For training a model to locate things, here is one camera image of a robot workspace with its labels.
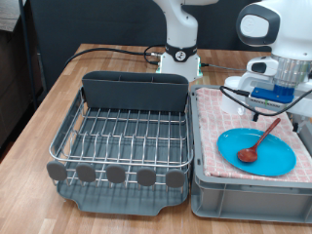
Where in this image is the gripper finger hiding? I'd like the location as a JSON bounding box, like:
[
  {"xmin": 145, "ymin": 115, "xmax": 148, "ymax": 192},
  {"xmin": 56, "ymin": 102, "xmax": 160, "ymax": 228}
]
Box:
[{"xmin": 292, "ymin": 118, "xmax": 303, "ymax": 134}]

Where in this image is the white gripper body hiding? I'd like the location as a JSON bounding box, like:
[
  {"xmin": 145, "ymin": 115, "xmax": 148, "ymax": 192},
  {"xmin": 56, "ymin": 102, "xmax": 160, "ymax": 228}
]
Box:
[{"xmin": 223, "ymin": 71, "xmax": 312, "ymax": 118}]

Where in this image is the blue plate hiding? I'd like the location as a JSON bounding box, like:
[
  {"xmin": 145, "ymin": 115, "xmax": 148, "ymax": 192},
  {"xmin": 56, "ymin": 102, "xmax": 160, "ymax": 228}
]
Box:
[{"xmin": 216, "ymin": 127, "xmax": 297, "ymax": 177}]

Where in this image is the grey dish drying rack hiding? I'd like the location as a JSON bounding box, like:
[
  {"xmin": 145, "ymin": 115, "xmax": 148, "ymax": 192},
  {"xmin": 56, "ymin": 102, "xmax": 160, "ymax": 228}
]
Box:
[{"xmin": 52, "ymin": 87, "xmax": 191, "ymax": 216}]

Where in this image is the pink checkered towel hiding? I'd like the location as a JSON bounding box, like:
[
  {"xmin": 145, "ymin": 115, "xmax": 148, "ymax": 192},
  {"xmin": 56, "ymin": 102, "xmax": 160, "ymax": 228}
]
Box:
[{"xmin": 195, "ymin": 87, "xmax": 312, "ymax": 183}]

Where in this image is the grey plastic crate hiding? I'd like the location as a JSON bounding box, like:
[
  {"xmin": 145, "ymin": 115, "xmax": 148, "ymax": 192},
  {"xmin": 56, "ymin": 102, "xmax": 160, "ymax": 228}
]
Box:
[{"xmin": 189, "ymin": 84, "xmax": 312, "ymax": 224}]

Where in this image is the dark grey cutlery holder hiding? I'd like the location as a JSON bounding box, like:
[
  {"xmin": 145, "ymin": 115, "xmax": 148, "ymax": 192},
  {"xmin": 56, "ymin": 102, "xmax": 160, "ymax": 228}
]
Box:
[{"xmin": 81, "ymin": 70, "xmax": 190, "ymax": 113}]

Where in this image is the black metal pole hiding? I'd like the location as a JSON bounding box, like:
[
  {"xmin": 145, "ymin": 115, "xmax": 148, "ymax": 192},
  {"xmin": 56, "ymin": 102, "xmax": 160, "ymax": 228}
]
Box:
[{"xmin": 18, "ymin": 0, "xmax": 38, "ymax": 110}]

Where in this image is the dark cabinet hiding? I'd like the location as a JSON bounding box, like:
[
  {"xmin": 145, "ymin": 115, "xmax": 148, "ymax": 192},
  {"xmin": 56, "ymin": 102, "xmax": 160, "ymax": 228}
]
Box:
[{"xmin": 0, "ymin": 0, "xmax": 43, "ymax": 157}]

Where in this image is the wrist camera on blue mount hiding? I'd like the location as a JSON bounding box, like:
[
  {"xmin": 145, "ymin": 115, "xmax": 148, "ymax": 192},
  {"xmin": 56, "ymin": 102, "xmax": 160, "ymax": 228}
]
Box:
[{"xmin": 245, "ymin": 85, "xmax": 295, "ymax": 113}]

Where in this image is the black camera cable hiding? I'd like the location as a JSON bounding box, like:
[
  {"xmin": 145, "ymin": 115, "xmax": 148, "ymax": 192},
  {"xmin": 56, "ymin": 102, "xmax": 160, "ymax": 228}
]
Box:
[{"xmin": 218, "ymin": 85, "xmax": 312, "ymax": 123}]

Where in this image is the thin grey cable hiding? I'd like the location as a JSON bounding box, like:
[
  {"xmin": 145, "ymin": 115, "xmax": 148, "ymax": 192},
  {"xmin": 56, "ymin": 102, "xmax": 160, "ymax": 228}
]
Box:
[{"xmin": 201, "ymin": 62, "xmax": 248, "ymax": 72}]

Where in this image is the metal wire dish rack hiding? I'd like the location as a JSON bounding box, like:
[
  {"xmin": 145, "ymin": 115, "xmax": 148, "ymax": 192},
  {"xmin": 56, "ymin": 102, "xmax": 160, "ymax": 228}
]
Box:
[{"xmin": 46, "ymin": 87, "xmax": 195, "ymax": 193}]

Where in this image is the thick black table cable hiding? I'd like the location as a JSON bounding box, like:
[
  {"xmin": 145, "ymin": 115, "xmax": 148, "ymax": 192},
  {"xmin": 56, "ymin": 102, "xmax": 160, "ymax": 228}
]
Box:
[{"xmin": 62, "ymin": 44, "xmax": 168, "ymax": 69}]

